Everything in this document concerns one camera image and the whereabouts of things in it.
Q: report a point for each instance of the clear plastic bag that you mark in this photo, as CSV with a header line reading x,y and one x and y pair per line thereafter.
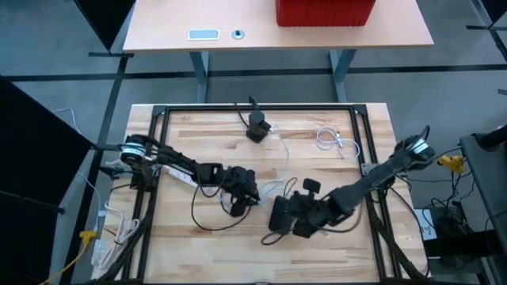
x,y
99,253

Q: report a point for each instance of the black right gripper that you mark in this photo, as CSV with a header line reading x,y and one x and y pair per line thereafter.
x,y
313,213

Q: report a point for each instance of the white power strip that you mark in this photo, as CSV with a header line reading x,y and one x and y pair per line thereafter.
x,y
180,176

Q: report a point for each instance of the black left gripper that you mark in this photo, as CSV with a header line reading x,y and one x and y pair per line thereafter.
x,y
237,182

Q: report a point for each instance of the grey cart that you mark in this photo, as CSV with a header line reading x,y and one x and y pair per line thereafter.
x,y
487,174

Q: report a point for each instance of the black aluminium rig frame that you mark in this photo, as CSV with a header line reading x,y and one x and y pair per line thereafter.
x,y
198,107

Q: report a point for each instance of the yellow clamp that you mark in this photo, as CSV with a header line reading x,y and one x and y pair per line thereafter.
x,y
453,162

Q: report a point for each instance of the beige desk with grey legs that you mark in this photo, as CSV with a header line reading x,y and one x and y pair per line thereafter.
x,y
277,37

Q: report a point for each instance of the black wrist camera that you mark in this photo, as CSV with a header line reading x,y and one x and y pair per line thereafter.
x,y
312,185
239,207

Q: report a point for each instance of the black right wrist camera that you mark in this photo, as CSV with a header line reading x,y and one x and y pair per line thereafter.
x,y
312,185

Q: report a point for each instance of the red plastic bin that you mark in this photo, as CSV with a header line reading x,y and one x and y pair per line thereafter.
x,y
325,12

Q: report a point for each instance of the large black partition panel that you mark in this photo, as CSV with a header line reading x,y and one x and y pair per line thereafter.
x,y
31,178

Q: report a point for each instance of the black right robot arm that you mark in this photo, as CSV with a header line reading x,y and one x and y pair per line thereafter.
x,y
376,176

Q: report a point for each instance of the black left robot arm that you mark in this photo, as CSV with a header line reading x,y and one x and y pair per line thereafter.
x,y
178,162

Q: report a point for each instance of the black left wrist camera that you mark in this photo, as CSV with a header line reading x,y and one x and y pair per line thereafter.
x,y
239,207

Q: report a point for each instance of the black pole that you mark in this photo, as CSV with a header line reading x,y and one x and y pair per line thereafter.
x,y
495,136

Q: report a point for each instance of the black equipment base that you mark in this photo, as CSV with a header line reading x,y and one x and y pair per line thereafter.
x,y
467,245

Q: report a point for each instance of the white paper label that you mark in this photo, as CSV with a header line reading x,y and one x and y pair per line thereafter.
x,y
425,225

